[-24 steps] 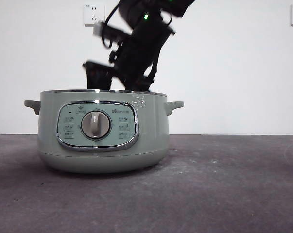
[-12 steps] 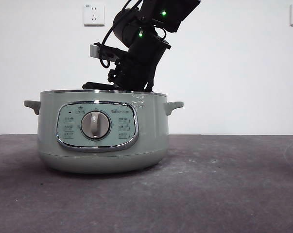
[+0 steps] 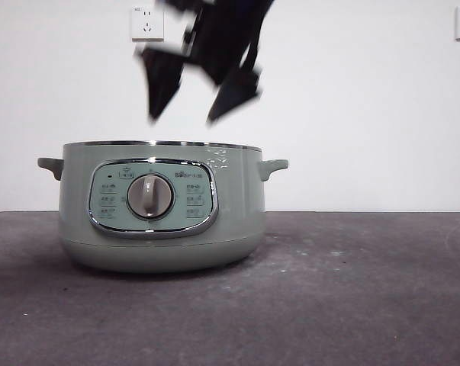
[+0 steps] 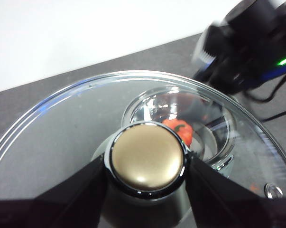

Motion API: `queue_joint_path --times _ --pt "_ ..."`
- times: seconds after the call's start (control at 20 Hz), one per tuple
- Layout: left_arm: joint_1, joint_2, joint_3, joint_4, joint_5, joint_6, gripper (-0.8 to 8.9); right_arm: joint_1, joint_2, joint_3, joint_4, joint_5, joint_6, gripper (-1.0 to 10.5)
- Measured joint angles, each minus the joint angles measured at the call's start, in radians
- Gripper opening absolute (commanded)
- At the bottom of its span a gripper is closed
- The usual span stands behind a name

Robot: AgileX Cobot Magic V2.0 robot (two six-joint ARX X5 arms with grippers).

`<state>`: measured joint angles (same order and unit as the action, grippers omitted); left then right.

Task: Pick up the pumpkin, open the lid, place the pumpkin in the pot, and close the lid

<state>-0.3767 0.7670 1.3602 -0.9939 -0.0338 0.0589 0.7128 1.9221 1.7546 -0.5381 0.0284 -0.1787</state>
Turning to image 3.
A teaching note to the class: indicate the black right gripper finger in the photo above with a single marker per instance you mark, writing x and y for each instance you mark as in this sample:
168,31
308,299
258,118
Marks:
237,89
163,80

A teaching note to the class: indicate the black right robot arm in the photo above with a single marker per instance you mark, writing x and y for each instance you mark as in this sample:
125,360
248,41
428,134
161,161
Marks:
229,38

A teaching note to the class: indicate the pale green electric cooking pot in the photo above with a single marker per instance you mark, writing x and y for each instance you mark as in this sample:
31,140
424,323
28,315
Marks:
233,209

